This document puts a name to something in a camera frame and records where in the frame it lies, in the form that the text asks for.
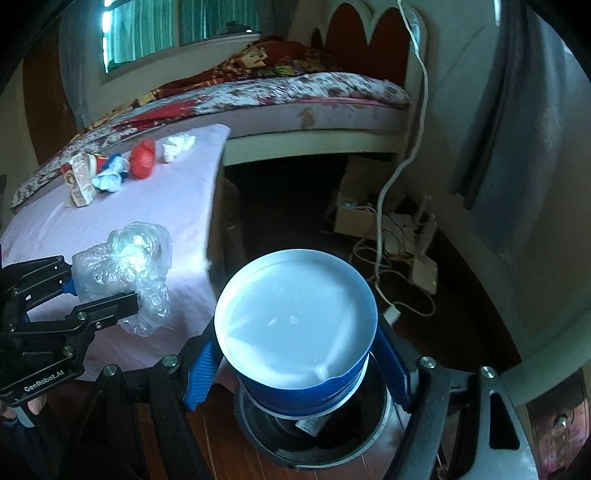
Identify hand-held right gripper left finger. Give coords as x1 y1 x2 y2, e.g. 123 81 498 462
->
55 337 223 480

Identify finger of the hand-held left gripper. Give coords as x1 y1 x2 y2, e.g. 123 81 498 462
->
0 255 78 303
25 292 140 342

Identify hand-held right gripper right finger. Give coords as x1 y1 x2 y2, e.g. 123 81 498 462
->
372 323 548 480

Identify clear plastic bag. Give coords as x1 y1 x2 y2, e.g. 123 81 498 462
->
71 222 174 337

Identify small red white carton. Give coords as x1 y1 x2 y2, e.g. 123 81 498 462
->
67 178 95 208

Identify black trash bin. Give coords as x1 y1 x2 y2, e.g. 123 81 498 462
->
232 351 416 467

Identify white blue wrapper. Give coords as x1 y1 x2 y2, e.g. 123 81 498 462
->
90 154 132 192

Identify red paper cup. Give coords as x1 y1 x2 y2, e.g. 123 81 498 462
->
61 152 100 185

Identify red wrapper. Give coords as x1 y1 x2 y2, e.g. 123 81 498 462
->
130 138 156 180

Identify white tissue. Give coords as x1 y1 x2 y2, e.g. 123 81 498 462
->
161 132 197 163

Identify table with white cloth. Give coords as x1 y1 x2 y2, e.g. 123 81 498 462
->
0 124 232 384

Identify cardboard box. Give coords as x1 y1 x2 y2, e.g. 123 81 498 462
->
332 157 416 241

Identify window with green curtain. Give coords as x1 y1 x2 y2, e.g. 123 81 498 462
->
99 0 259 75

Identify mattress with floral sheet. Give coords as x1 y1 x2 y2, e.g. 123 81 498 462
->
11 73 411 208

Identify red patterned blanket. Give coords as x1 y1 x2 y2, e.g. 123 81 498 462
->
152 39 345 93

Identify red headboard with white edge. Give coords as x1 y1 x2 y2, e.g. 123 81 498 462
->
311 0 430 153

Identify white bed frame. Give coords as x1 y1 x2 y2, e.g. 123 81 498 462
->
224 131 402 168

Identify long white cable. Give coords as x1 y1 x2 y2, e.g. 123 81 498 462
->
351 0 437 319

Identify white wall socket strip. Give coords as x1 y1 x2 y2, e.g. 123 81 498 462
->
410 8 424 52

